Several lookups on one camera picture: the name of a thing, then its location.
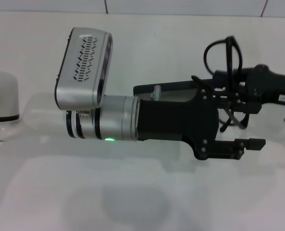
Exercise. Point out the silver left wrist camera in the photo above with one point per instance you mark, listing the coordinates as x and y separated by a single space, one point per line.
84 62

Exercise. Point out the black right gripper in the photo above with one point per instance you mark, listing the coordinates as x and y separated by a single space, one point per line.
272 86

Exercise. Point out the silver gripper connector post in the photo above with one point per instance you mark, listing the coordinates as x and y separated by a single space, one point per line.
156 92

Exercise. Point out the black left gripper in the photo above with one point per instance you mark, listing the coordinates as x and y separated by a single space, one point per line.
176 120

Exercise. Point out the black glasses case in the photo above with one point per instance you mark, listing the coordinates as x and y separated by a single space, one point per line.
171 84

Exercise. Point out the black glasses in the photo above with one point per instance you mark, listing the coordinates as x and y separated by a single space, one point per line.
228 55

